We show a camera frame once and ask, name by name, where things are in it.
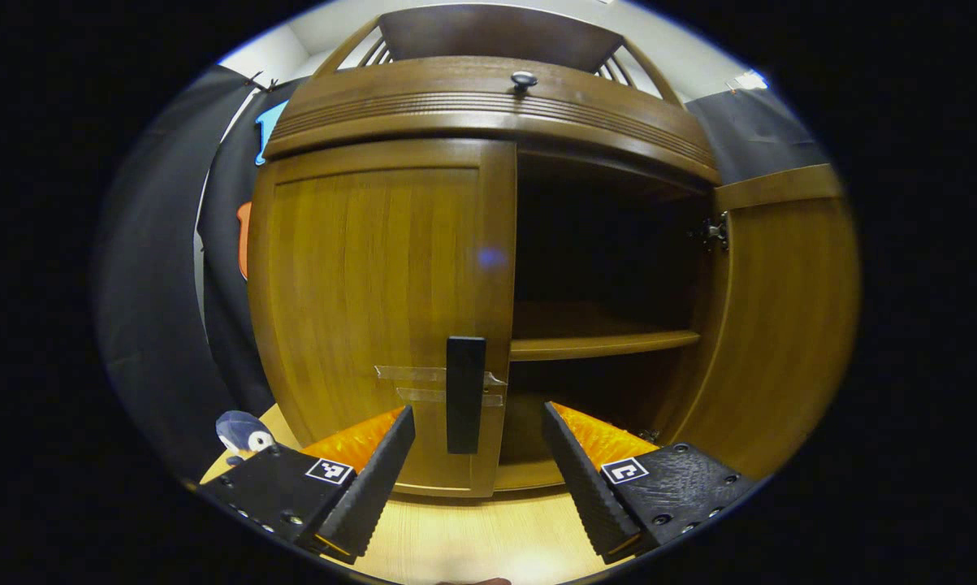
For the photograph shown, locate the wooden cabinet door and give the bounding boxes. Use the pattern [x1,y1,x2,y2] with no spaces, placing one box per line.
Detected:
[667,164,861,480]
[249,138,519,498]

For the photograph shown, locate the penguin plush toy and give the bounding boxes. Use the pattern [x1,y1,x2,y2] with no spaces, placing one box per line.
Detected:
[216,410,277,466]

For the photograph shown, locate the wooden cabinet drawer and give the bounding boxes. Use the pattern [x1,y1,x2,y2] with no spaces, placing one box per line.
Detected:
[262,55,720,184]

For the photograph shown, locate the wooden inner cabinet shelf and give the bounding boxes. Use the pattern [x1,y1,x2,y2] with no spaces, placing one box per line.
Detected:
[509,302,702,362]

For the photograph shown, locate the clear tape strip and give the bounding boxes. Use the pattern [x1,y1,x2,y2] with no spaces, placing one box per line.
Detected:
[374,365,508,388]
[396,387,505,408]

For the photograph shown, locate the wooden double-door shoe cabinet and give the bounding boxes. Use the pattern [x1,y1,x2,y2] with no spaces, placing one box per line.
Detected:
[249,4,861,498]

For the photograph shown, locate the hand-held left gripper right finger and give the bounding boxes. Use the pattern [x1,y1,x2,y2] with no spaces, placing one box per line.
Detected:
[541,404,761,566]

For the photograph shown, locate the black backdrop cloth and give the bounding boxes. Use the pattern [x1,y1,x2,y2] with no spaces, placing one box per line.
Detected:
[94,65,830,482]

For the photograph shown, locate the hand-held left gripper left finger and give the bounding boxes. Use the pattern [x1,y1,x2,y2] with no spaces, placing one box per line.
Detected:
[200,406,417,567]

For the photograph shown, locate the black door handle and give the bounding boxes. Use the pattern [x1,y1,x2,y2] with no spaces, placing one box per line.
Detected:
[446,336,486,455]

